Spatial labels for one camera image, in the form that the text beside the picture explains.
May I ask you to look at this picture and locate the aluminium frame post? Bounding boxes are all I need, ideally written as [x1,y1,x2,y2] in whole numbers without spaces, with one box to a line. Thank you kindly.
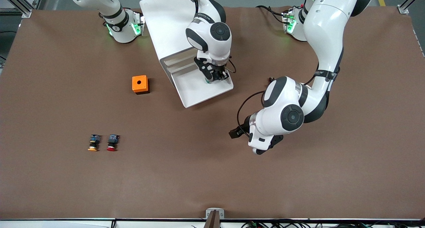
[0,0,45,18]
[398,0,425,15]

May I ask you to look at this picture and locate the red push button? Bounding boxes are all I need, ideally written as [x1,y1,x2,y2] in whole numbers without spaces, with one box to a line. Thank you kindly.
[107,134,121,152]

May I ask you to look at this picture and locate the black base cable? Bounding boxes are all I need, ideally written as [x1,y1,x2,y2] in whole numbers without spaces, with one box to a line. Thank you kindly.
[256,5,287,24]

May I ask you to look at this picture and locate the brown camera pole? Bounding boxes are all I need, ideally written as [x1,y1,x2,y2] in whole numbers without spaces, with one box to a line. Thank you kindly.
[203,210,221,228]

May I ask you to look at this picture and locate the orange button box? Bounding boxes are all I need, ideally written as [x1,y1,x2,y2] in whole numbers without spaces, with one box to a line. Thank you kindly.
[132,75,150,95]

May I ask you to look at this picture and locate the tangled black cables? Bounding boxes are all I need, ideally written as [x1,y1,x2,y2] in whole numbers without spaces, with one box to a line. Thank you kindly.
[241,220,425,228]

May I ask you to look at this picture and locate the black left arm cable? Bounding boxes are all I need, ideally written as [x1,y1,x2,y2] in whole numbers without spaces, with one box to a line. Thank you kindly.
[236,70,339,137]

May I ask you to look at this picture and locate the yellow push button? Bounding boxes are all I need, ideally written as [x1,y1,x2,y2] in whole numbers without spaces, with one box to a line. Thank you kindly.
[88,134,101,152]

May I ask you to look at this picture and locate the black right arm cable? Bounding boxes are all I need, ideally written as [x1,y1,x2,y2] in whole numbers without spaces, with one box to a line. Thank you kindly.
[190,0,237,74]

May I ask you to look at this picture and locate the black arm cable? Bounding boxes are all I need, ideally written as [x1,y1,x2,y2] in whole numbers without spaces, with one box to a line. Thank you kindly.
[190,0,237,74]
[236,70,339,137]

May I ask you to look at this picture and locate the grey mount bracket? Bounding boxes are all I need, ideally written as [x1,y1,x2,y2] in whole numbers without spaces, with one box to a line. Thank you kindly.
[206,208,225,220]

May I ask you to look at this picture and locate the white table edge rail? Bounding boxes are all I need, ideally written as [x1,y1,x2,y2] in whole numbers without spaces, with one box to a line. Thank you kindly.
[0,218,425,228]

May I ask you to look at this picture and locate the brown table mat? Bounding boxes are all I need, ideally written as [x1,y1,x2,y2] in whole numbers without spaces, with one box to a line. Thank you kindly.
[0,5,425,220]

